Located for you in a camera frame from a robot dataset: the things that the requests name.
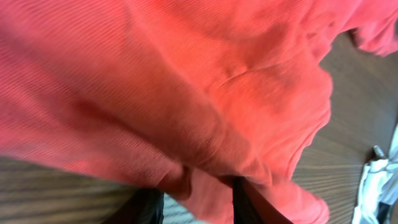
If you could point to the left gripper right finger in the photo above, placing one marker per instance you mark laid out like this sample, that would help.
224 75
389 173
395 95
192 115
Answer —
250 207

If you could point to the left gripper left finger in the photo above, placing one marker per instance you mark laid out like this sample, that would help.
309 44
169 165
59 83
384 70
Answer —
146 206

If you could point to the red soccer t-shirt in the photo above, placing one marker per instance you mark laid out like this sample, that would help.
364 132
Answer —
180 96

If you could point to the white crumpled clothes pile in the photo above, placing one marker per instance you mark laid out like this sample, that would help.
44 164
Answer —
377 192

